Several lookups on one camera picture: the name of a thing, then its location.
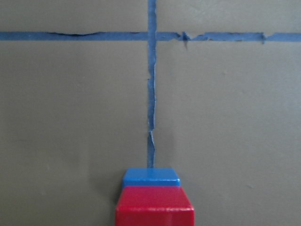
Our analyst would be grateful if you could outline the blue wooden cube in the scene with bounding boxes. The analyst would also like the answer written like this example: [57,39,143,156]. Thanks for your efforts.
[122,168,181,188]

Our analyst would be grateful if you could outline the red wooden cube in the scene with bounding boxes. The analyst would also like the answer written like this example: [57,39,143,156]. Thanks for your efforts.
[115,186,195,226]

